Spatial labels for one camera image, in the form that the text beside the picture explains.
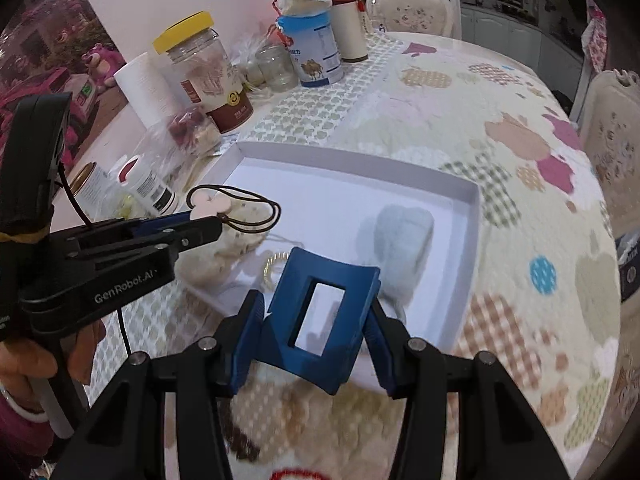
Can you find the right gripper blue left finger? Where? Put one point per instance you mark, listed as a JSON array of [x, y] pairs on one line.
[[245, 337]]

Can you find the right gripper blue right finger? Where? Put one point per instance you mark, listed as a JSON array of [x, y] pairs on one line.
[[386, 339]]

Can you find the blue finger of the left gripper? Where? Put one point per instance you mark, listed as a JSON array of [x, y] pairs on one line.
[[145, 227], [184, 233]]

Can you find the brown hair tie pink charm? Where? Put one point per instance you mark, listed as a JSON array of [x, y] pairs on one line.
[[241, 210]]

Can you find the cream dotted scrunchie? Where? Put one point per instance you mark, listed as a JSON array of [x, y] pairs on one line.
[[211, 264]]

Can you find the blue hair claw clip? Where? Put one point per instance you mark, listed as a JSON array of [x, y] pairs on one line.
[[313, 328]]

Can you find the light blue fluffy scrunchie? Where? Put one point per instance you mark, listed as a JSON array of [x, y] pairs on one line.
[[398, 241]]

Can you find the person left hand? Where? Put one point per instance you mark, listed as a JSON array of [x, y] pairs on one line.
[[22, 360]]

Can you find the white bottle red cap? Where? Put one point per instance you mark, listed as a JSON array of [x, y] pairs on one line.
[[140, 180]]

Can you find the gold lid tin can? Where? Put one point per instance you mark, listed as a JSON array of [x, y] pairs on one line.
[[95, 192]]

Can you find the plastic bag with red item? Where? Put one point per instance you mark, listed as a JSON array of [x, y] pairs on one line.
[[180, 139]]

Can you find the white shallow tray box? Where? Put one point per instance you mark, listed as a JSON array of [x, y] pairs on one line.
[[330, 200]]

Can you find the white paper towel roll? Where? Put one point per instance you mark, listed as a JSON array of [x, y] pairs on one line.
[[146, 90]]

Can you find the yellow lid clear jar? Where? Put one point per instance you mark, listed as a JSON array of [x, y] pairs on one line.
[[205, 71]]

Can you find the patchwork quilted tablecloth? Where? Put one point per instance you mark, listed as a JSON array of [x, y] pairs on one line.
[[546, 295]]

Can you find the small clear glass jar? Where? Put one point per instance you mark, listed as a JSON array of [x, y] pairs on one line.
[[275, 64]]

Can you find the blue camel milk powder can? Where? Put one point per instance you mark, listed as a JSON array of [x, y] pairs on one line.
[[313, 50]]

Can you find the cream cylinder red lid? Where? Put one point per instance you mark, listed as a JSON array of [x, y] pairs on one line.
[[348, 32]]

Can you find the far ornate cream chair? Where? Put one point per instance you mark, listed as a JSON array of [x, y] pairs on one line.
[[431, 17]]

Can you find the ornate cream chair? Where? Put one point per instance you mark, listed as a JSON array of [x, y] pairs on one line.
[[431, 17], [610, 137]]

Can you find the middle ornate cream chair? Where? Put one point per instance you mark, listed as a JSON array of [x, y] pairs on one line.
[[610, 137]]

